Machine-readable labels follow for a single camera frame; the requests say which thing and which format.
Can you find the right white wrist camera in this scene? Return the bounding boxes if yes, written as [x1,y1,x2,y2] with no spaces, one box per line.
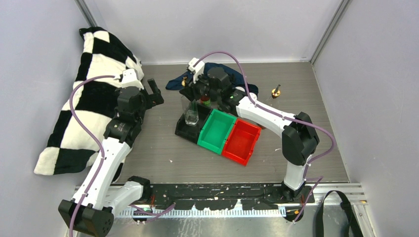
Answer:
[187,58,205,83]

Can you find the sauce bottle yellow cap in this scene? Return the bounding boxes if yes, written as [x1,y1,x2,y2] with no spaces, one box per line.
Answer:
[200,95,211,107]

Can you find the brown oil cruet gold spout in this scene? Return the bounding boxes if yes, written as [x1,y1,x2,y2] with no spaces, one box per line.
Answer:
[258,84,281,110]

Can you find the black plastic bin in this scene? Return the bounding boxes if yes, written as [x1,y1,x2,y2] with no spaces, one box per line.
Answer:
[175,103,212,144]

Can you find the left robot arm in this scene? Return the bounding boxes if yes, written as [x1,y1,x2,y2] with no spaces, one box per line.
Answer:
[58,77,164,237]

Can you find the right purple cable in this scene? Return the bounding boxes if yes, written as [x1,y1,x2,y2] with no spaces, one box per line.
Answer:
[196,51,337,223]

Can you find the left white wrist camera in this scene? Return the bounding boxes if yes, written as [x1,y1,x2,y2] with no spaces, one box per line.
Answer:
[121,69,144,90]

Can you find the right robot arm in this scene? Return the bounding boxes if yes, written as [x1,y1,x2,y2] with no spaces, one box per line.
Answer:
[180,66,320,203]

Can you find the clear glass cruet gold spout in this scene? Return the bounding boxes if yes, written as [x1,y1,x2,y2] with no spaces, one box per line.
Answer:
[180,76,199,126]

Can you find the black strap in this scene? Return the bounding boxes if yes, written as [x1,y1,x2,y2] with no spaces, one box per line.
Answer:
[315,190,364,237]

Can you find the black white checkered blanket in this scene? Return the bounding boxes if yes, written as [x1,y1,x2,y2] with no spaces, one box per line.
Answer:
[34,27,144,176]

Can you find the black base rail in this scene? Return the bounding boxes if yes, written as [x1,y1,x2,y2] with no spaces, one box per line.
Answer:
[134,183,311,211]

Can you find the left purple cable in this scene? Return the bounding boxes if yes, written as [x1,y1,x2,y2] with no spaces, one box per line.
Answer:
[68,75,123,237]

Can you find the purple cable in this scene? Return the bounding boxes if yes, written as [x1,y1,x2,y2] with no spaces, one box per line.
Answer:
[196,51,337,223]
[68,75,123,237]

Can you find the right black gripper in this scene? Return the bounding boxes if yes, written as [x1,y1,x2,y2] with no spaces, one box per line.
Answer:
[180,70,221,101]

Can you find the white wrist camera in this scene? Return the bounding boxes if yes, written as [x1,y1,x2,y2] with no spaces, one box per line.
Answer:
[121,69,144,90]
[187,58,205,83]

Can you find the green plastic bin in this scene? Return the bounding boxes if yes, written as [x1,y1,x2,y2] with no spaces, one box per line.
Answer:
[197,110,237,155]

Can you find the red plastic bin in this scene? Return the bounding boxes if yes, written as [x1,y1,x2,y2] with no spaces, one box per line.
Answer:
[221,118,261,166]

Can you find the dark blue shorts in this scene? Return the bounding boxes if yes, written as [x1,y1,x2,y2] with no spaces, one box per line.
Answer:
[166,63,259,96]

